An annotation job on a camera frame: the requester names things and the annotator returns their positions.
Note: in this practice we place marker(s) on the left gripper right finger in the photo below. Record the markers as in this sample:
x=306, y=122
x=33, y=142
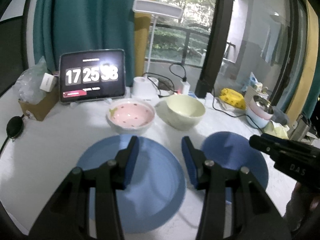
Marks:
x=204, y=174

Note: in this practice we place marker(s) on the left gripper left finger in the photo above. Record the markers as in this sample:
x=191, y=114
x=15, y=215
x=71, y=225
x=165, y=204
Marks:
x=116, y=174

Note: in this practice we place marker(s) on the large blue plate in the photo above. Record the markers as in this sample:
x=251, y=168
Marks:
x=157, y=188

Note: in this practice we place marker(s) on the pink white patterned bowl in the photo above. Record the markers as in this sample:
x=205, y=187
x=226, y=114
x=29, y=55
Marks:
x=130, y=116

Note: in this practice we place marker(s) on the cream yellow bowl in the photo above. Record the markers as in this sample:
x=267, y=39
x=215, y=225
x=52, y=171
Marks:
x=181, y=112

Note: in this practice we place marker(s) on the right hand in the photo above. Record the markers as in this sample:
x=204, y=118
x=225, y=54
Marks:
x=301, y=205

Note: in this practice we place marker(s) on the silver metal device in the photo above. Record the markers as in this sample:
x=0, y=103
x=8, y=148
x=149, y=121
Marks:
x=299, y=128

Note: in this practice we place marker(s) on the yellow patterned tissue pack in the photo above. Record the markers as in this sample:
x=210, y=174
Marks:
x=277, y=130

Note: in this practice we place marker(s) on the grey folded cloth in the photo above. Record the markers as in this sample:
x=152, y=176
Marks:
x=279, y=116

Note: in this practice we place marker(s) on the light blue bowl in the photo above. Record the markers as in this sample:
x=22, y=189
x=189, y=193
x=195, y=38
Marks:
x=254, y=120

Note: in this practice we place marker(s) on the pink steel-lined bowl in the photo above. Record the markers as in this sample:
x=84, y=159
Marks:
x=261, y=107

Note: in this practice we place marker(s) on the white power strip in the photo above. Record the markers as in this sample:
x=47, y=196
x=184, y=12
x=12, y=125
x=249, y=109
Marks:
x=192, y=94

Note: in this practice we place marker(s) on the yellow wet wipes pack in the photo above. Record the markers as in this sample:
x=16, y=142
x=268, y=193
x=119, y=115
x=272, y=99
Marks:
x=233, y=98

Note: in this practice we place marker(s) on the black charger adapter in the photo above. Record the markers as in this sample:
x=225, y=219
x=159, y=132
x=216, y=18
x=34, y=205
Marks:
x=201, y=88

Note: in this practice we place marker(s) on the white basket with items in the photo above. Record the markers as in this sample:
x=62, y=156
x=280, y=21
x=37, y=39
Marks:
x=253, y=87

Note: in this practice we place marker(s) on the white charger adapter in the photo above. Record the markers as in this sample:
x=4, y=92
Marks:
x=185, y=87

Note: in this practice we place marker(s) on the cardboard box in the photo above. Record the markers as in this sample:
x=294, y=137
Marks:
x=40, y=111

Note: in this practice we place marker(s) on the tablet showing clock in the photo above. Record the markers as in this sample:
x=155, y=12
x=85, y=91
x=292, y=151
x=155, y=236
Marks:
x=92, y=75

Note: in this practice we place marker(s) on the small white box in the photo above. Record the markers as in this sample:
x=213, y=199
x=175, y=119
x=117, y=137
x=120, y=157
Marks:
x=48, y=82

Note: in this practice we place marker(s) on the clear plastic bag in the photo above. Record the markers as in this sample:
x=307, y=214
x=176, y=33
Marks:
x=27, y=86

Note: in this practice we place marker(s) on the teal curtain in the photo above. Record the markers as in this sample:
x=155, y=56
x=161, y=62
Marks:
x=67, y=26

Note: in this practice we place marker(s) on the yellow curtain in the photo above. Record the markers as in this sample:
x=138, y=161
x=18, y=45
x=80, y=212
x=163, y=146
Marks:
x=142, y=23

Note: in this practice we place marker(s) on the black round puck with cable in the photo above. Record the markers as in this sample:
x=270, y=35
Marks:
x=14, y=129

